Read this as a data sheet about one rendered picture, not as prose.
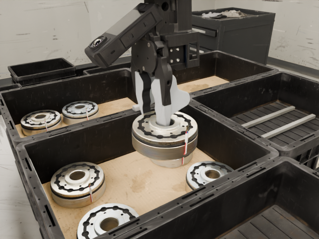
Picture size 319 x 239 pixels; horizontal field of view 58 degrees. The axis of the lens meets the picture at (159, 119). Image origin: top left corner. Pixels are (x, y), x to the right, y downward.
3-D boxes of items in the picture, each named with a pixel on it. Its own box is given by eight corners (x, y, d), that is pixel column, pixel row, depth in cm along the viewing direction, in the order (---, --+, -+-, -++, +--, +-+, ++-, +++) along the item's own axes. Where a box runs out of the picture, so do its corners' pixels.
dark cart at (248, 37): (210, 134, 238) (220, 20, 196) (176, 114, 270) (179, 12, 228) (257, 115, 268) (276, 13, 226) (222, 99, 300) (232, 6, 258)
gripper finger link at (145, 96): (172, 116, 53) (175, 69, 48) (143, 125, 50) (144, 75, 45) (162, 109, 55) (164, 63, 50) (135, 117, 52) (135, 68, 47)
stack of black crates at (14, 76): (30, 138, 206) (15, 78, 185) (21, 121, 228) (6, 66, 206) (84, 123, 226) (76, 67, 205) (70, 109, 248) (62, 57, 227)
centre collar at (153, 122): (160, 136, 42) (160, 132, 42) (143, 122, 46) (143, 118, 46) (187, 127, 45) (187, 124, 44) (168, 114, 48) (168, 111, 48)
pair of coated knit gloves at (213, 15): (205, 20, 215) (206, 16, 214) (189, 17, 229) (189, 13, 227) (229, 17, 228) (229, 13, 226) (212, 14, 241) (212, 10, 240)
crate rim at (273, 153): (64, 277, 34) (60, 264, 33) (16, 154, 56) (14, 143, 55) (281, 164, 53) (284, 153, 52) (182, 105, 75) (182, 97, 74)
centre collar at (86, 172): (70, 189, 54) (70, 187, 54) (60, 176, 57) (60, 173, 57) (95, 178, 57) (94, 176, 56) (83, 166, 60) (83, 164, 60)
